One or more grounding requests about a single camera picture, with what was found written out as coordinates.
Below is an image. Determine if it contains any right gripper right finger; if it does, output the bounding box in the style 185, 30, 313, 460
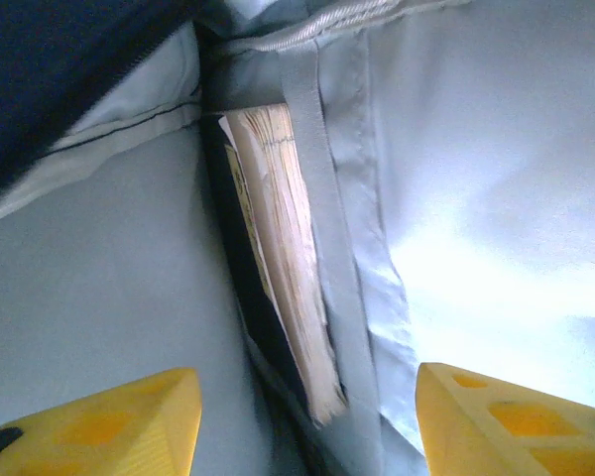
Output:
416, 361, 595, 476

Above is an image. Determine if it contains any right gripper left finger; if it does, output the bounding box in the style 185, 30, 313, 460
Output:
0, 366, 202, 476

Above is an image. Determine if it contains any navy blue backpack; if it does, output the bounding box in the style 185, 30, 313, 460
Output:
0, 0, 595, 476

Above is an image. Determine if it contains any navy blue notebook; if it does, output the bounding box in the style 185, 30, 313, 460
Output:
201, 102, 349, 428

